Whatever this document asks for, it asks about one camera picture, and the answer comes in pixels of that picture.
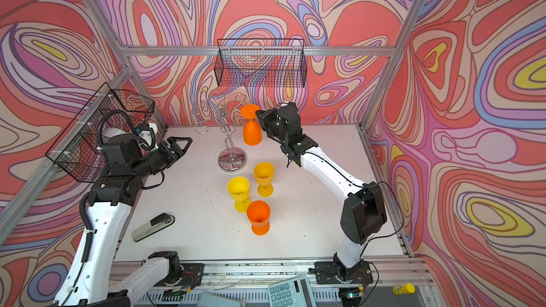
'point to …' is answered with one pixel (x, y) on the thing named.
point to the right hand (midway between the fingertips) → (254, 114)
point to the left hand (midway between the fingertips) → (188, 143)
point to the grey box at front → (206, 299)
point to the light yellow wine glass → (239, 189)
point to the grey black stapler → (156, 224)
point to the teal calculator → (293, 292)
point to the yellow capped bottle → (405, 288)
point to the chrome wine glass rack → (218, 112)
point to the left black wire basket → (79, 151)
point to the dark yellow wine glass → (264, 173)
